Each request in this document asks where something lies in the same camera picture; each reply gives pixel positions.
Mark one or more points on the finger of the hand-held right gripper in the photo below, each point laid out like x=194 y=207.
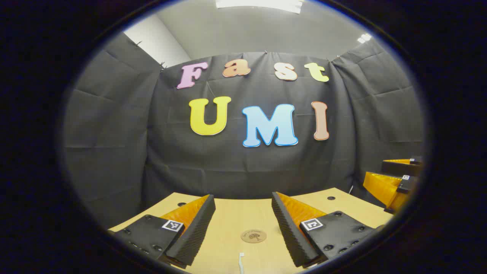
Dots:
x=399 y=168
x=380 y=186

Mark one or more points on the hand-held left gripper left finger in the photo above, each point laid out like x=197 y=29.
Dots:
x=194 y=236

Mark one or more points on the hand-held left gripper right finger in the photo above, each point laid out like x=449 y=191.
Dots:
x=289 y=236

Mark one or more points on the round wooden coaster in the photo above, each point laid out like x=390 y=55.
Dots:
x=253 y=236

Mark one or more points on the white toothbrush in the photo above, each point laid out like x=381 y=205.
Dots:
x=241 y=262

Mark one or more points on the wooden desktop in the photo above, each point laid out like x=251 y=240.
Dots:
x=236 y=217

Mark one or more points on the black backdrop cloth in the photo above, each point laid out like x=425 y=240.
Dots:
x=228 y=171

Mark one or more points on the small ceiling light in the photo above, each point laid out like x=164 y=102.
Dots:
x=364 y=37

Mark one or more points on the long ceiling light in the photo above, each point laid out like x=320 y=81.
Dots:
x=258 y=3

